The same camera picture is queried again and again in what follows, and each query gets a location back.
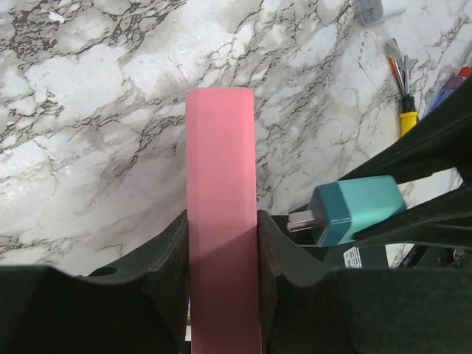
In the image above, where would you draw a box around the teal usb charger plug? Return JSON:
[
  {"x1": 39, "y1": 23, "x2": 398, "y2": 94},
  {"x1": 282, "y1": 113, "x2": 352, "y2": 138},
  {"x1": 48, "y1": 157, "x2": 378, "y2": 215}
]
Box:
[{"x1": 287, "y1": 176, "x2": 406, "y2": 247}]

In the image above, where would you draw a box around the blue red screwdriver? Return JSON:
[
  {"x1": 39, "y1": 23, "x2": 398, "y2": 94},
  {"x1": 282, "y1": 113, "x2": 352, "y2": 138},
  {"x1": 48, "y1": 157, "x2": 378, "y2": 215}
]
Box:
[{"x1": 423, "y1": 66, "x2": 471, "y2": 118}]

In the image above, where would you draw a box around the pink power strip socket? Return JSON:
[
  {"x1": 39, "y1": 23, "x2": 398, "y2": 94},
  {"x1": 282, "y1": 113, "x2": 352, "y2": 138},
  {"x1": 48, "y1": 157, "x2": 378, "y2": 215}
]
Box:
[{"x1": 185, "y1": 87, "x2": 261, "y2": 353}]

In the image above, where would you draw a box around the white usb charger plug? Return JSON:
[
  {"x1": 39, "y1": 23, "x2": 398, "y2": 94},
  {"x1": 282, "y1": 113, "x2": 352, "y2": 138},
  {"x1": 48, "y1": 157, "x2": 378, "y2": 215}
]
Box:
[{"x1": 356, "y1": 0, "x2": 409, "y2": 27}]

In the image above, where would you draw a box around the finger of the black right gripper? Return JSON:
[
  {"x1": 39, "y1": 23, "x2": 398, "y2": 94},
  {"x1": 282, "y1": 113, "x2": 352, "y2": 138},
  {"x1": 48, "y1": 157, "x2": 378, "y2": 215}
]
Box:
[
  {"x1": 342, "y1": 79, "x2": 471, "y2": 184},
  {"x1": 355, "y1": 186, "x2": 471, "y2": 247}
]

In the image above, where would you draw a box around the black rectangular box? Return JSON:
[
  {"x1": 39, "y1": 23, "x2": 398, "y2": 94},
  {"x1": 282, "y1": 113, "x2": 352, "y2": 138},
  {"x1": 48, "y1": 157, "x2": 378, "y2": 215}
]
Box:
[{"x1": 300, "y1": 244, "x2": 389, "y2": 269}]

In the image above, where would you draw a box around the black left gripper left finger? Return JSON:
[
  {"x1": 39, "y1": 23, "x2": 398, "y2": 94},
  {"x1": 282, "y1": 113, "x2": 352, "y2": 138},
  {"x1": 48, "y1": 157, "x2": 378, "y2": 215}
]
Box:
[{"x1": 1, "y1": 213, "x2": 189, "y2": 353}]

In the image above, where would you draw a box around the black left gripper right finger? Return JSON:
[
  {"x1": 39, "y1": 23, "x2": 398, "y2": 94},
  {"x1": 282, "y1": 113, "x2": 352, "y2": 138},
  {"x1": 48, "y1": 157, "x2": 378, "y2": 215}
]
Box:
[{"x1": 257, "y1": 210, "x2": 471, "y2": 353}]

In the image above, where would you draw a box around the yellow handled utility knife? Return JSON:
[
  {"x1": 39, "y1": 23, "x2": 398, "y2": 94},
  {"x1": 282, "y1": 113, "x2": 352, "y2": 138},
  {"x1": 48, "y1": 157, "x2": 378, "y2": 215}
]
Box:
[{"x1": 385, "y1": 38, "x2": 419, "y2": 137}]

